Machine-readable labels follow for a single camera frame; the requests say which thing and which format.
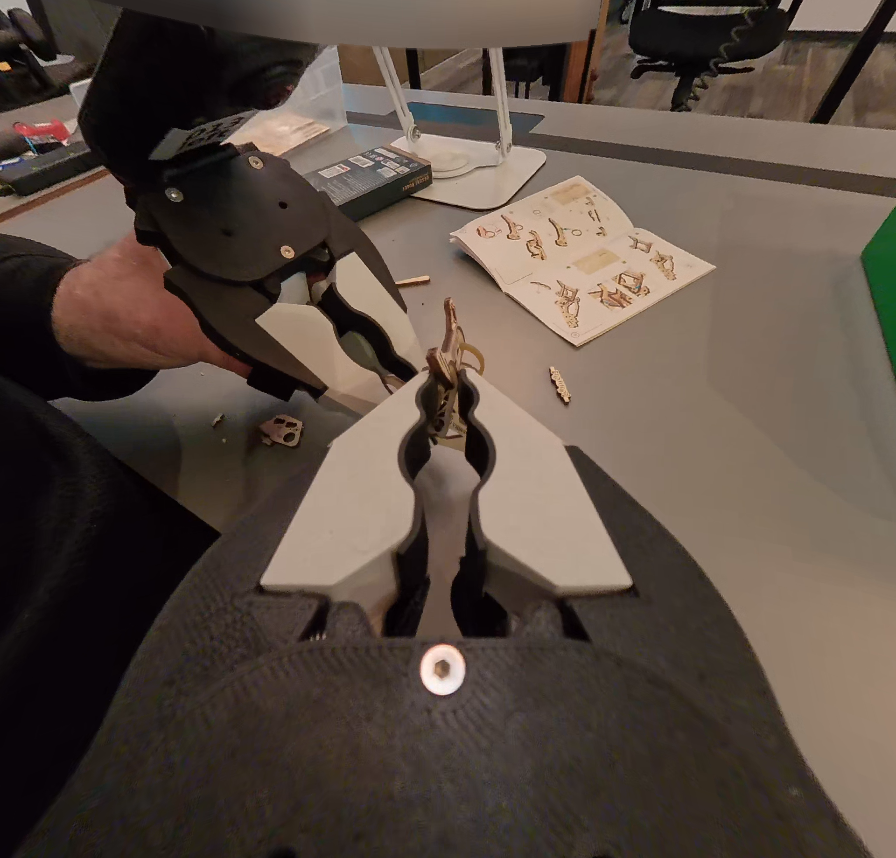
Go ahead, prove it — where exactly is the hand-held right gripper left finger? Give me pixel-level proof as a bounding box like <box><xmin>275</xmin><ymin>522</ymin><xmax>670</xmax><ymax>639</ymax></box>
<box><xmin>259</xmin><ymin>371</ymin><xmax>431</xmax><ymax>638</ymax></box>

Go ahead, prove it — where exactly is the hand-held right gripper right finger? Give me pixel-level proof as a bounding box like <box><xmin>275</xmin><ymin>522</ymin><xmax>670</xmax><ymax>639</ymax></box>
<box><xmin>458</xmin><ymin>368</ymin><xmax>634</xmax><ymax>635</ymax></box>

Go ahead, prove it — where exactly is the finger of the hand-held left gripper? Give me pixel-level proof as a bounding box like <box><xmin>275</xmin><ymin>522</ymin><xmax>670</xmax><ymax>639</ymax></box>
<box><xmin>254</xmin><ymin>280</ymin><xmax>422</xmax><ymax>412</ymax></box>
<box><xmin>332</xmin><ymin>251</ymin><xmax>429</xmax><ymax>377</ymax></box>

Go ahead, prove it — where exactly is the wooden model lever assembly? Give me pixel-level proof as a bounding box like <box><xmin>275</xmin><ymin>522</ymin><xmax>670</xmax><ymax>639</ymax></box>
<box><xmin>422</xmin><ymin>297</ymin><xmax>489</xmax><ymax>447</ymax></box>

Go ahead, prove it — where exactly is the person's left forearm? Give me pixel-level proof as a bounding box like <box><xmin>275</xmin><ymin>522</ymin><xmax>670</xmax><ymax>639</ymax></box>
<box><xmin>0</xmin><ymin>234</ymin><xmax>162</xmax><ymax>400</ymax></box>

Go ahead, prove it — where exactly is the person's left hand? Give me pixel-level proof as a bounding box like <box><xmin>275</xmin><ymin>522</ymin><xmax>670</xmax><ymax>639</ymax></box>
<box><xmin>52</xmin><ymin>231</ymin><xmax>253</xmax><ymax>376</ymax></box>

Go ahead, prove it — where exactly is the dark cardboard kit box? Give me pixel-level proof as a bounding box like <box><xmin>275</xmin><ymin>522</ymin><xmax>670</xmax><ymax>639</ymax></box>
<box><xmin>302</xmin><ymin>146</ymin><xmax>434</xmax><ymax>208</ymax></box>

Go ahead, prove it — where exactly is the clear plastic storage box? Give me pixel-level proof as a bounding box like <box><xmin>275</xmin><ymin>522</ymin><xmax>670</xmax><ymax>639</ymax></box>
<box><xmin>276</xmin><ymin>45</ymin><xmax>349</xmax><ymax>141</ymax></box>

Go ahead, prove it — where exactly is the open instruction booklet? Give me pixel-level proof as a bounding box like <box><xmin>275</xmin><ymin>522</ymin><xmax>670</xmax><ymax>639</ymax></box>
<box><xmin>450</xmin><ymin>175</ymin><xmax>717</xmax><ymax>348</ymax></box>

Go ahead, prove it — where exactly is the black office chair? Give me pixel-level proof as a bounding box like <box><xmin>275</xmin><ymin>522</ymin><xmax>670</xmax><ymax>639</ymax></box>
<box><xmin>626</xmin><ymin>0</ymin><xmax>792</xmax><ymax>110</ymax></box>

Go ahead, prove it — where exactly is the wooden post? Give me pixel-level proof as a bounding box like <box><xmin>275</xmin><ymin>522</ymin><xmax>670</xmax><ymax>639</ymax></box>
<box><xmin>570</xmin><ymin>0</ymin><xmax>617</xmax><ymax>103</ymax></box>

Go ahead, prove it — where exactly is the black coiled cable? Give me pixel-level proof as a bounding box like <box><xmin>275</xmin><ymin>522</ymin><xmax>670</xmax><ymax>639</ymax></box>
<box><xmin>706</xmin><ymin>0</ymin><xmax>795</xmax><ymax>85</ymax></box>

